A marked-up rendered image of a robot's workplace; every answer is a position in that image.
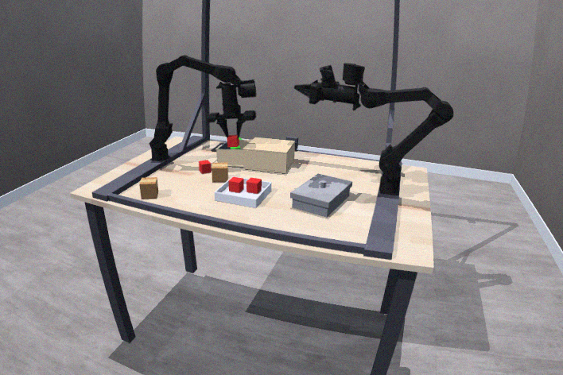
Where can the red block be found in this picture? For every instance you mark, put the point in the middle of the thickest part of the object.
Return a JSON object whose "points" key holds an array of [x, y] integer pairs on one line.
{"points": [[254, 185], [232, 141], [205, 166], [236, 184]]}

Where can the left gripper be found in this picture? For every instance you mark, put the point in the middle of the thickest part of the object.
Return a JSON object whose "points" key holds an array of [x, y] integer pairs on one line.
{"points": [[316, 94]]}

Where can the brown cardboard box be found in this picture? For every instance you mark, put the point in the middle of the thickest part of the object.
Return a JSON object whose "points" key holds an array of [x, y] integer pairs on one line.
{"points": [[148, 188], [219, 172]]}

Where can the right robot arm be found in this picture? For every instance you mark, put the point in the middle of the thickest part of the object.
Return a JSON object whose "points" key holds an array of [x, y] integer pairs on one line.
{"points": [[164, 73]]}

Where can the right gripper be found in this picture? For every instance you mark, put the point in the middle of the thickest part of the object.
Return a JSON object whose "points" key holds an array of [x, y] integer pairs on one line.
{"points": [[230, 109]]}

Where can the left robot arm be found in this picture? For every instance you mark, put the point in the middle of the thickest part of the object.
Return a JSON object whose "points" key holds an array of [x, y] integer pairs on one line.
{"points": [[370, 98]]}

